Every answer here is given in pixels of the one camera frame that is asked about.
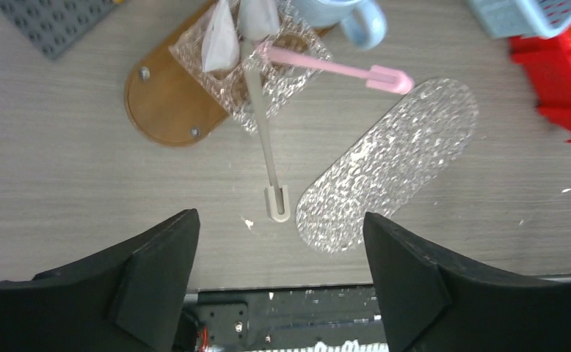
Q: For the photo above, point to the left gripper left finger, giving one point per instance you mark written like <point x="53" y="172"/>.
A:
<point x="128" y="297"/>

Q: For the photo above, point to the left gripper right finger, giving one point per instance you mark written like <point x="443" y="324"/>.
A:
<point x="434" y="299"/>

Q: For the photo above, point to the grey toothbrush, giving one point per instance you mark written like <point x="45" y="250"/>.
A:
<point x="277" y="198"/>

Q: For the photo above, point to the pink toothbrush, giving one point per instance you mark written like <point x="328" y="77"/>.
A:
<point x="377" y="77"/>

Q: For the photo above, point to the clear acrylic toothbrush holder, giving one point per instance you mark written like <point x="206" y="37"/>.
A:
<point x="226" y="85"/>

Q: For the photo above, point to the pink cap toothpaste tube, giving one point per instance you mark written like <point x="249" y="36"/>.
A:
<point x="220" y="46"/>

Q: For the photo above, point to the light blue mug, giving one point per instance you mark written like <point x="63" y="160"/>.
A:
<point x="363" y="22"/>

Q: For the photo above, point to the teal cap toothpaste tube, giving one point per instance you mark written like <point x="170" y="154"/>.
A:
<point x="258" y="19"/>

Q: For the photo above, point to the clear textured oval tray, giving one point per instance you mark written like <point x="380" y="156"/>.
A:
<point x="384" y="169"/>

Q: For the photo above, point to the brown wooden oval tray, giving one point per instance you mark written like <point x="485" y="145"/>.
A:
<point x="165" y="103"/>

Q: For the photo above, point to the red plastic bin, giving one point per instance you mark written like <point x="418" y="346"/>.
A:
<point x="547" y="63"/>

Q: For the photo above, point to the grey building baseplate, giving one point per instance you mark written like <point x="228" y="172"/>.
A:
<point x="54" y="26"/>

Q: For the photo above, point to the light blue plastic basket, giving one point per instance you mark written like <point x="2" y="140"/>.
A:
<point x="528" y="17"/>

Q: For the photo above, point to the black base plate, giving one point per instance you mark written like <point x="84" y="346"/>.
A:
<point x="316" y="318"/>

